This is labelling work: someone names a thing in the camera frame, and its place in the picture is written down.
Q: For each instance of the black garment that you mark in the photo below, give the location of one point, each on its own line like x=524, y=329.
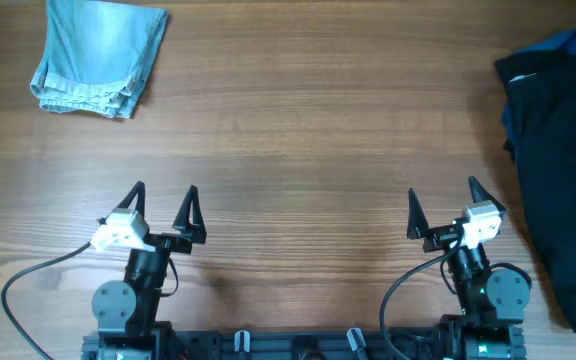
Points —
x=545, y=159

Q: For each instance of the dark blue garment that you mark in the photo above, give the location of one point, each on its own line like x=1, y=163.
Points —
x=568, y=42

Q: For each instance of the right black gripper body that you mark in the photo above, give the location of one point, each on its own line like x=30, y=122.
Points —
x=439, y=238

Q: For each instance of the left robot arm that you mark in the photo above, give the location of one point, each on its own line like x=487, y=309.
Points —
x=126, y=309

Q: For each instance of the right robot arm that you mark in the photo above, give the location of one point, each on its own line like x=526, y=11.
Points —
x=492, y=297

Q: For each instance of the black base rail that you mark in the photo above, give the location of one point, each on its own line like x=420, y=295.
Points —
x=413, y=343

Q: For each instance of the light blue denim shorts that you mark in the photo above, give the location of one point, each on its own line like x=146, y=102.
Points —
x=98, y=56

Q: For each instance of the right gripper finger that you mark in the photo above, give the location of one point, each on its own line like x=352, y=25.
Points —
x=480, y=194
x=417, y=226

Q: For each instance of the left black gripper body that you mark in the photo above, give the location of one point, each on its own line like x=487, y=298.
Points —
x=165, y=242

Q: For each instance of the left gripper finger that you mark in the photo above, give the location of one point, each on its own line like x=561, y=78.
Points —
x=189, y=221
x=137, y=193

